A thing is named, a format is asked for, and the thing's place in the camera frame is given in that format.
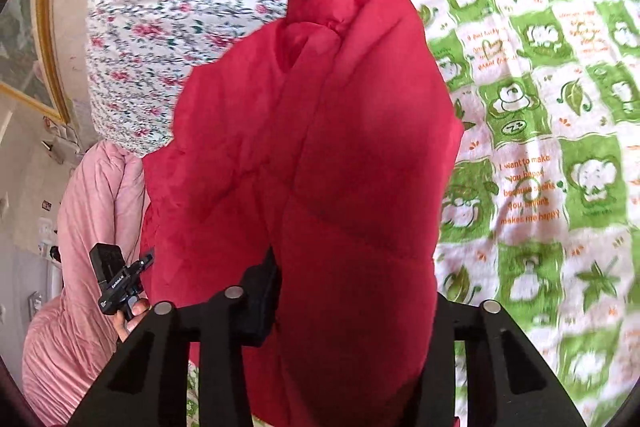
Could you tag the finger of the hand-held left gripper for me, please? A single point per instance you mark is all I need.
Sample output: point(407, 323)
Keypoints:
point(145, 261)

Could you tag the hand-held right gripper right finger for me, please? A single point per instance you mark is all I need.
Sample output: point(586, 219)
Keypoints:
point(492, 357)

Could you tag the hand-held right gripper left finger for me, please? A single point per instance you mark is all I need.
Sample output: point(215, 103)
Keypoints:
point(260, 307)

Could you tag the red quilted jacket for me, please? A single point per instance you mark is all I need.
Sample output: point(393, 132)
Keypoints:
point(325, 187)

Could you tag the person's left hand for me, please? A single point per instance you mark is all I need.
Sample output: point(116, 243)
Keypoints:
point(132, 319)

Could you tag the pink quilt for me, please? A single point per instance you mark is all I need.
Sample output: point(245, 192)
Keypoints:
point(85, 297)

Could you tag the green checked printed blanket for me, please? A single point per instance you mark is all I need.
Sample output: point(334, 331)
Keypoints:
point(540, 132)

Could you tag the floral print quilt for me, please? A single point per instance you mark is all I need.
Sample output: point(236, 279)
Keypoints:
point(175, 7)

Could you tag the white wall socket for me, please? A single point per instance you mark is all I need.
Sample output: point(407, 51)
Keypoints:
point(35, 304)

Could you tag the gold picture frame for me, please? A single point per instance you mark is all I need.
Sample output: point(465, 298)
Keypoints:
point(50, 57)

